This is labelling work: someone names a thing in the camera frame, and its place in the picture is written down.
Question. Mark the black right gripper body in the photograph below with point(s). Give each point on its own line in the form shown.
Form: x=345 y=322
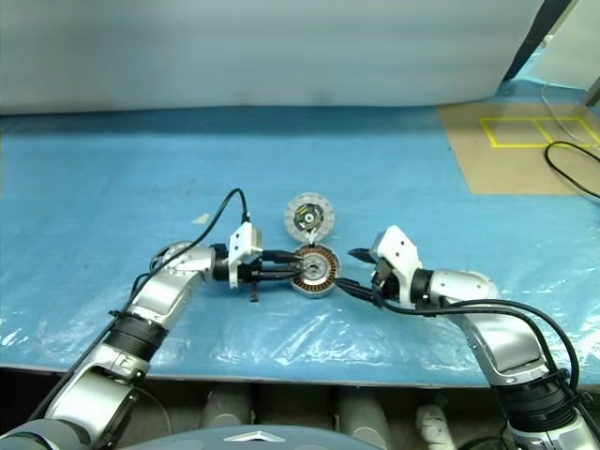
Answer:
x=385 y=286

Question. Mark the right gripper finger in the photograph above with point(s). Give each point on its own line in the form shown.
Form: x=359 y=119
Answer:
x=363 y=254
x=356 y=289

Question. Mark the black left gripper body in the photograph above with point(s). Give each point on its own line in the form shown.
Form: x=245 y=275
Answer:
x=253 y=274

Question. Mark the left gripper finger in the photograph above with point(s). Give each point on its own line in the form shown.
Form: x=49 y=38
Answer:
x=283 y=273
x=281 y=257

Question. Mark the motor stator with copper windings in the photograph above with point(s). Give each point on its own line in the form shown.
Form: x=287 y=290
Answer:
x=328 y=269

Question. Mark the silver motor cover disc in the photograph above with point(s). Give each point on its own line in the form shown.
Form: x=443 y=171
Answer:
x=307 y=216

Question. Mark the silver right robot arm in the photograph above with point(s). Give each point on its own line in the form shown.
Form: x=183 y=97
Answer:
x=506 y=337

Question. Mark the grey cylinder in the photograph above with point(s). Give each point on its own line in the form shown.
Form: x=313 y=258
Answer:
x=229 y=410
x=363 y=412

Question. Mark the white lumpy object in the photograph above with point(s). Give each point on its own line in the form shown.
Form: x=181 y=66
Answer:
x=433 y=422

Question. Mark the brown cardboard sheet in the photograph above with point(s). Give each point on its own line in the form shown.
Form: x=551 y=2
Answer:
x=506 y=169

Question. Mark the grey robot torso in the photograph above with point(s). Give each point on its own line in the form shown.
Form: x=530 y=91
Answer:
x=211 y=440

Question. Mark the yellow tape rectangle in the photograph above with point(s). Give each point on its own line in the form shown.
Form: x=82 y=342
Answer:
x=520 y=144

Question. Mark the white backdrop sheet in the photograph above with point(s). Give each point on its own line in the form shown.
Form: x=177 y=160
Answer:
x=234 y=47

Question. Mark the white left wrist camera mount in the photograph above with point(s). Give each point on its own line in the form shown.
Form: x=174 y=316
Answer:
x=241 y=253

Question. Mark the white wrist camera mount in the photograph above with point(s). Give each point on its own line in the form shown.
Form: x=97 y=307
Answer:
x=398 y=248
x=241 y=253

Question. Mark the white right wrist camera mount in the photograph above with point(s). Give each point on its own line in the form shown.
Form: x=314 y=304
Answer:
x=398 y=248

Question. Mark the grey metal post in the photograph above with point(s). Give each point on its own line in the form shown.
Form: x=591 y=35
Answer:
x=593 y=94

